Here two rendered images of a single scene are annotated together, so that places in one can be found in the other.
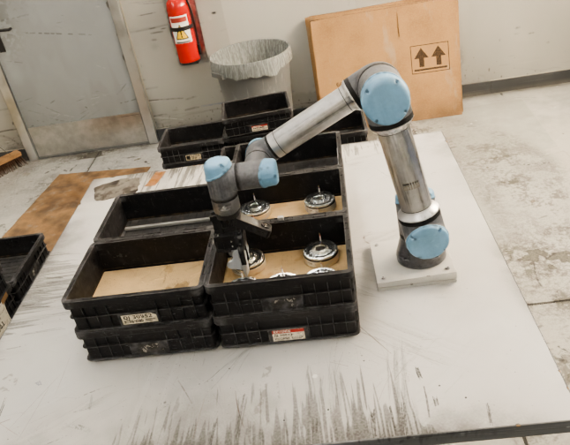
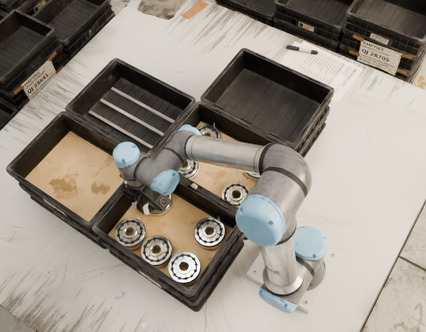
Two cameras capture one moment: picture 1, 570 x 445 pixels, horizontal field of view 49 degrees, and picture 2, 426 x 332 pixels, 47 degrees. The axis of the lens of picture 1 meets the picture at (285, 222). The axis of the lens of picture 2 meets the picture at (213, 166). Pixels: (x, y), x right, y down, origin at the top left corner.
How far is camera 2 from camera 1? 1.22 m
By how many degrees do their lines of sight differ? 36
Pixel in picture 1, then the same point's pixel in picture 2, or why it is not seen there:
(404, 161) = (269, 258)
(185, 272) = (115, 174)
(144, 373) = (54, 234)
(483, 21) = not seen: outside the picture
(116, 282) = (70, 149)
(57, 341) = not seen: hidden behind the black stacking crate
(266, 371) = (120, 295)
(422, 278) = not seen: hidden behind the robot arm
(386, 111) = (252, 234)
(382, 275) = (257, 267)
